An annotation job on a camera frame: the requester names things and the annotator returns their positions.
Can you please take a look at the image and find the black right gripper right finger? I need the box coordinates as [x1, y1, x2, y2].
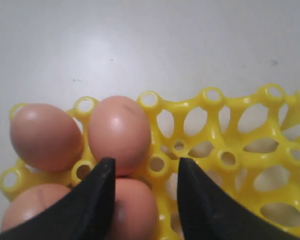
[177, 157, 289, 240]

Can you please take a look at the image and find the brown egg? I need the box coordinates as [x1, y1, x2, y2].
[107, 178, 158, 240]
[10, 103, 84, 172]
[1, 183, 70, 232]
[88, 95, 151, 176]

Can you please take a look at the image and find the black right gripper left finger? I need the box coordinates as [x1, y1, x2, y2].
[0, 157, 116, 240]

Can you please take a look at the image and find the yellow plastic egg tray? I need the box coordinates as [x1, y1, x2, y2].
[0, 84, 300, 240]

